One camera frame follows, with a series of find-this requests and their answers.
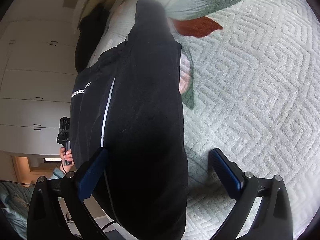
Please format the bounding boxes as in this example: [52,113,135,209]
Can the black garment with white stripe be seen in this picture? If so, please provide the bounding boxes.
[70,0,188,239]

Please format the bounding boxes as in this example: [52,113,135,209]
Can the teal sleeve left forearm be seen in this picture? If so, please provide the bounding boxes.
[49,167,65,180]

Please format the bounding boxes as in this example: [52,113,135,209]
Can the dark folded clothing pile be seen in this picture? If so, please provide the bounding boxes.
[75,3,110,73]

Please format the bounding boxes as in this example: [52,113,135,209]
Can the person's left hand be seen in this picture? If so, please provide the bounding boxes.
[60,147,74,166]

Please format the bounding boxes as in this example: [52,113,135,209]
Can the white wardrobe cabinets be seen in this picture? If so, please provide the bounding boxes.
[1,20,78,155]

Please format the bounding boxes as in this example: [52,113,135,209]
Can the floral quilted bedspread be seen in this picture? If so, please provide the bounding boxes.
[91,0,319,239]

